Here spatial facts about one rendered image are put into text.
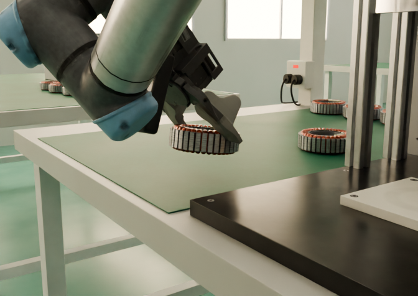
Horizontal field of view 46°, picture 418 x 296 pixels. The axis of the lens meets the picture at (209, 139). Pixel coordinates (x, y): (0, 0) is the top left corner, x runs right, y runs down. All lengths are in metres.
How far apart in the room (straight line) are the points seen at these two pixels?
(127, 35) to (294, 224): 0.27
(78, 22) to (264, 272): 0.36
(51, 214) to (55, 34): 0.78
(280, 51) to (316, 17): 4.84
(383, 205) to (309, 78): 1.08
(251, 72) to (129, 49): 5.73
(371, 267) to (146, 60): 0.30
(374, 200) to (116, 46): 0.35
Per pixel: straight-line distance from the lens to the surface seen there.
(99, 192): 0.81
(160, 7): 0.46
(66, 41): 0.61
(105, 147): 1.05
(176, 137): 0.74
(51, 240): 1.35
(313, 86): 1.68
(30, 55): 0.64
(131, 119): 0.57
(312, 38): 1.69
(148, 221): 0.66
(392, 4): 0.78
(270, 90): 6.45
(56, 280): 1.40
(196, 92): 0.69
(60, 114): 1.74
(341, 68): 4.53
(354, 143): 0.82
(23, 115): 1.71
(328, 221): 0.58
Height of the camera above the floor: 0.97
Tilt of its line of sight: 11 degrees down
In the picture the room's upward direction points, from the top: straight up
